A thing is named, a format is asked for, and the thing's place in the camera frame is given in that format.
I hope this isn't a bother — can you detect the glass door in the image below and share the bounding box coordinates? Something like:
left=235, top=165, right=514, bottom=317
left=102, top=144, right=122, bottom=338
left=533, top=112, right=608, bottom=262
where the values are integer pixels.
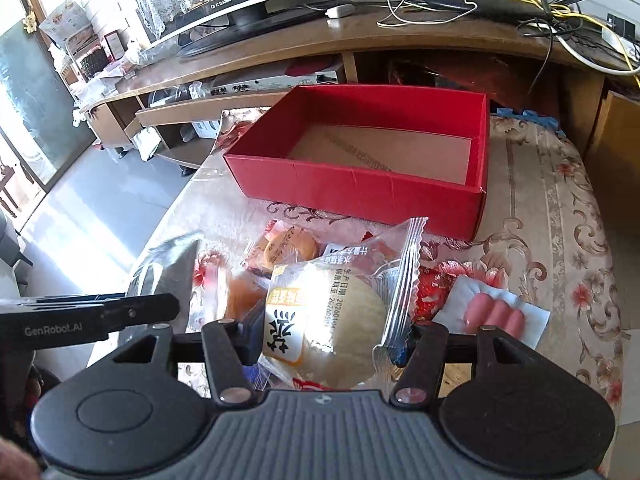
left=0, top=7, right=97, bottom=193

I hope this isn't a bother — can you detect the red cloth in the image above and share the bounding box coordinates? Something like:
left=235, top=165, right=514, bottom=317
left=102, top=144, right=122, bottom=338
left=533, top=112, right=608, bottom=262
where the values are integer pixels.
left=284, top=57, right=345, bottom=77

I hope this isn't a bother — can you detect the white cable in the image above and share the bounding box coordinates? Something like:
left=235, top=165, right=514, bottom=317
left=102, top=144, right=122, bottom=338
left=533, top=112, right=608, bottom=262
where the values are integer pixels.
left=376, top=0, right=483, bottom=29

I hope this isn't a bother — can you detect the yellow cable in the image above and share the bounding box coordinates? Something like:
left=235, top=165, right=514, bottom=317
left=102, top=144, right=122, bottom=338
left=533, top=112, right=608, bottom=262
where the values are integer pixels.
left=464, top=0, right=640, bottom=72

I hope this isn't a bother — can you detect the blue plastic wrap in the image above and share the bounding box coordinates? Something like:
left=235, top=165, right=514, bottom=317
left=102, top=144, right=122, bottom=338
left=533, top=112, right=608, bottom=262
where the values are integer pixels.
left=491, top=106, right=562, bottom=132

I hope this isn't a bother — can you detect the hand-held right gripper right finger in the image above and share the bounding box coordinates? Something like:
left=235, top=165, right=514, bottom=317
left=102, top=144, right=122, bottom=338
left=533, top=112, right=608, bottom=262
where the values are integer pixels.
left=392, top=322, right=529, bottom=407

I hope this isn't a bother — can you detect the black cable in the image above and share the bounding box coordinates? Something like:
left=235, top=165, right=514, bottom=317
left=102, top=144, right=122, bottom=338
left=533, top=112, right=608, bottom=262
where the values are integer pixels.
left=517, top=7, right=608, bottom=98

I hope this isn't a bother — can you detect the red patterned snack packet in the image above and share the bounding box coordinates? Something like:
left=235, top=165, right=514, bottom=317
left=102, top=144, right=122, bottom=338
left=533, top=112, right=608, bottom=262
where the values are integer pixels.
left=414, top=260, right=481, bottom=322

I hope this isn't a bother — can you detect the red cardboard box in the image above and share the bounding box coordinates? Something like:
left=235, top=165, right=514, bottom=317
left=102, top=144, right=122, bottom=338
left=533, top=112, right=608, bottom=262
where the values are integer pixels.
left=223, top=85, right=491, bottom=241

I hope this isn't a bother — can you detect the silver audio receiver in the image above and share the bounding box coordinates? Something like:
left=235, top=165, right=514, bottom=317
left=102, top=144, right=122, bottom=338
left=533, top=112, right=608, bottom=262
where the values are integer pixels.
left=209, top=66, right=345, bottom=100

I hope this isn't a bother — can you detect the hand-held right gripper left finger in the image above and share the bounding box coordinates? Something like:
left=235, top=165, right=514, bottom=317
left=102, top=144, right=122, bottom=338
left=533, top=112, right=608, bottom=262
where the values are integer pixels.
left=111, top=309, right=267, bottom=407

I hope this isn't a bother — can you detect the pink sausage white packet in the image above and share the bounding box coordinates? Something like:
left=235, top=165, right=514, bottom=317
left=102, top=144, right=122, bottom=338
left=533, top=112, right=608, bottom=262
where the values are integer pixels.
left=431, top=275, right=552, bottom=351

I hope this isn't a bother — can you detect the pale bun clear packet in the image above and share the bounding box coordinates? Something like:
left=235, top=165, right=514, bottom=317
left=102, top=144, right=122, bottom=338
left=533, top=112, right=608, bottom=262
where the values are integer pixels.
left=260, top=216, right=430, bottom=392

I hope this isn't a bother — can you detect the orange pastry clear packet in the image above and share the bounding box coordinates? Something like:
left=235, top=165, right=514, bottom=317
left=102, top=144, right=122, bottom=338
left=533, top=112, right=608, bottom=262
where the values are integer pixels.
left=225, top=224, right=323, bottom=321

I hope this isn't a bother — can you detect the white plastic bag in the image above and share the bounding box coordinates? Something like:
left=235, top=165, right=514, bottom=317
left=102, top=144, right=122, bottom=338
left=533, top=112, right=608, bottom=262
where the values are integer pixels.
left=131, top=125, right=170, bottom=162

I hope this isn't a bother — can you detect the rack of printed boxes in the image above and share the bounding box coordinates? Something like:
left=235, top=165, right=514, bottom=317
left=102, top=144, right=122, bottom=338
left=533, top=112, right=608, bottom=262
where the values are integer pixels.
left=39, top=0, right=138, bottom=83

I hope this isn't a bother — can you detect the wooden television stand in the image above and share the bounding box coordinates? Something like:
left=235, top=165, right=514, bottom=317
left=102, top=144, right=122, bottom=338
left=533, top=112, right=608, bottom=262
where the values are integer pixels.
left=75, top=5, right=640, bottom=173

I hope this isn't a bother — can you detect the brown cardboard box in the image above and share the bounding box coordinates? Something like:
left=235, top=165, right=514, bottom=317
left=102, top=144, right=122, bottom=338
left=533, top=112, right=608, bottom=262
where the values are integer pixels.
left=584, top=89, right=640, bottom=213

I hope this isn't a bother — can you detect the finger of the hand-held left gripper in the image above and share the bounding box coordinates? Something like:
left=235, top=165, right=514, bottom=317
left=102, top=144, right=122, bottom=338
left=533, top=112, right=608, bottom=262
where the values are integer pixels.
left=102, top=293, right=181, bottom=333

